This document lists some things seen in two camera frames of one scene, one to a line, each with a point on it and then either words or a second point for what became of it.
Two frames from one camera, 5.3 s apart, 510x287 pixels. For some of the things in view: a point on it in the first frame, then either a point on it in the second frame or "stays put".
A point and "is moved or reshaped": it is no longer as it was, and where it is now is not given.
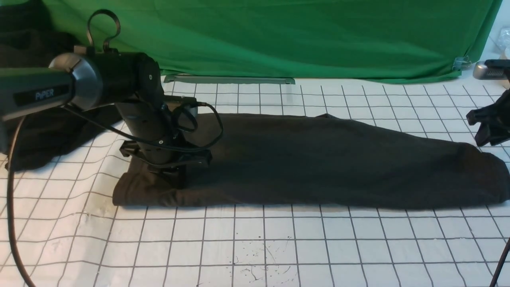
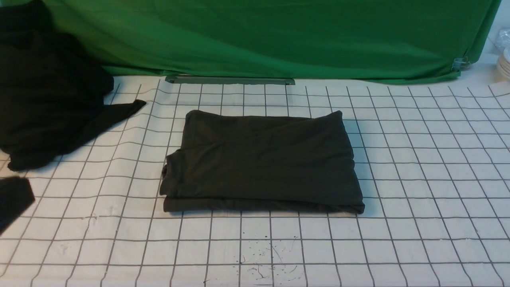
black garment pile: [31, 37] stays put
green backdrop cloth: [377, 40] stays put
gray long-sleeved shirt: [318, 161] is moved or reshaped
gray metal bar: [197, 78] stays put
